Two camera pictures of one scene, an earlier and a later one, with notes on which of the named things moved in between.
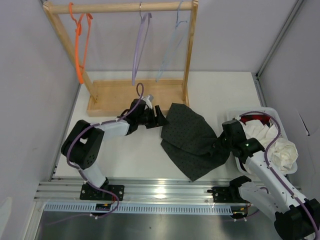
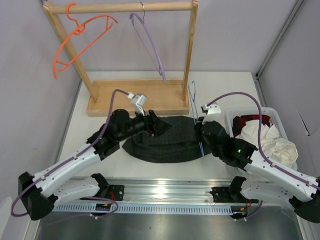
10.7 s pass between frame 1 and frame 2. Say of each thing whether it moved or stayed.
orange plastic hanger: moved
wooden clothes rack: stayed
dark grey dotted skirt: moved
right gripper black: moved
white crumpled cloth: stayed
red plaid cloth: stayed
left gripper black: moved
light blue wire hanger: moved
